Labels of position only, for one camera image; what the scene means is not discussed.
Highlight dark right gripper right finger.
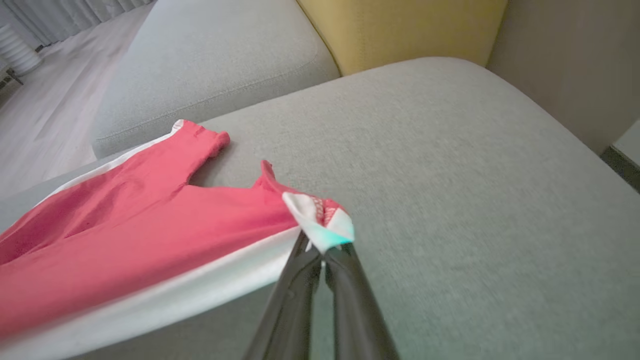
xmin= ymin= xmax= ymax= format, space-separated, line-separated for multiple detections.
xmin=323 ymin=242 xmax=401 ymax=360

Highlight grey sofa ottoman cushion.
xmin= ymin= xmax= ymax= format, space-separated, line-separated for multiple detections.
xmin=0 ymin=56 xmax=640 ymax=360

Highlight red shorts with white trim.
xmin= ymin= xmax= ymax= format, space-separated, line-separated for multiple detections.
xmin=0 ymin=119 xmax=356 ymax=360

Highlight grey sofa seat cushion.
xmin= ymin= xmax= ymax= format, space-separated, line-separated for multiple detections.
xmin=90 ymin=0 xmax=342 ymax=160

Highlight white side table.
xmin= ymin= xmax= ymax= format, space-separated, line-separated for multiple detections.
xmin=600 ymin=119 xmax=640 ymax=193

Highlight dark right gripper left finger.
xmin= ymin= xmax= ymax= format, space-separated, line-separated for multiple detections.
xmin=242 ymin=231 xmax=323 ymax=360

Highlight grey pleated curtain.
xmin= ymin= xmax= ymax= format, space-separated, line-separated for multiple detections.
xmin=0 ymin=0 xmax=156 ymax=48

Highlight white ribbed plant pot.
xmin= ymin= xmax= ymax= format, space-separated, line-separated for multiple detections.
xmin=0 ymin=22 xmax=43 ymax=77

